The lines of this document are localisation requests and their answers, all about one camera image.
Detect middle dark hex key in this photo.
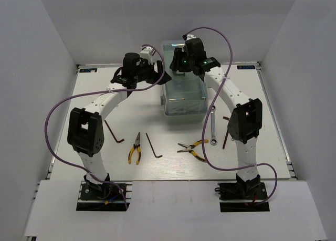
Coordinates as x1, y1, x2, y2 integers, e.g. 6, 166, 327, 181
145, 133, 163, 159

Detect right dark hex key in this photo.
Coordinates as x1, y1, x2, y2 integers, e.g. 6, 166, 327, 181
222, 116, 230, 150

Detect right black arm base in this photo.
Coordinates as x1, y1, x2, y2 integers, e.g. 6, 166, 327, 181
214, 183, 268, 202

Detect left dark hex key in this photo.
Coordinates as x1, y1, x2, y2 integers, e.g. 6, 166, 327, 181
104, 120, 124, 144

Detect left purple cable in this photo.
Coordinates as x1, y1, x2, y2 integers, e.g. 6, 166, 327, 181
44, 44, 165, 209

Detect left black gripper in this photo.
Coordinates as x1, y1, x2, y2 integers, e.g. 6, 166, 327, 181
134, 58, 172, 85

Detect yellow black pliers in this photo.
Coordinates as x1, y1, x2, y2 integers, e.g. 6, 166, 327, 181
177, 139, 209, 163
128, 132, 141, 165

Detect green toolbox with clear lid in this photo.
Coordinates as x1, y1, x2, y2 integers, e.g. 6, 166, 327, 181
161, 40, 208, 124

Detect dark hex key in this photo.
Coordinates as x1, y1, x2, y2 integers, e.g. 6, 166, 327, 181
145, 133, 163, 159
104, 120, 124, 144
222, 116, 230, 150

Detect left yellow black pliers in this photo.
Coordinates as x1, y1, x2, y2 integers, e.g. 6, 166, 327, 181
128, 132, 141, 165

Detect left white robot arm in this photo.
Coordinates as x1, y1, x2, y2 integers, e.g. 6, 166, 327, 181
67, 47, 171, 198

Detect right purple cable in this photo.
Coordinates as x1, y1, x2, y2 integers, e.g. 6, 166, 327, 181
183, 27, 278, 204

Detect large silver ratchet wrench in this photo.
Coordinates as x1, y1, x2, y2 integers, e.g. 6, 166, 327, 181
210, 106, 217, 145

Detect purple cable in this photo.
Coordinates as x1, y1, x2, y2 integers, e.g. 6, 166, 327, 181
183, 27, 278, 204
44, 44, 165, 209

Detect right yellow black pliers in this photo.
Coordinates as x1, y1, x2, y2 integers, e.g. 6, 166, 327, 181
177, 139, 209, 163

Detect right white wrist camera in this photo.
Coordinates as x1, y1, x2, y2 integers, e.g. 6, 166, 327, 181
182, 34, 196, 41

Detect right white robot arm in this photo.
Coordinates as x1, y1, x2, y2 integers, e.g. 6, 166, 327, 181
170, 35, 263, 198

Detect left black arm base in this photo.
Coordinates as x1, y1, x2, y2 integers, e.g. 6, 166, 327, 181
79, 182, 128, 202

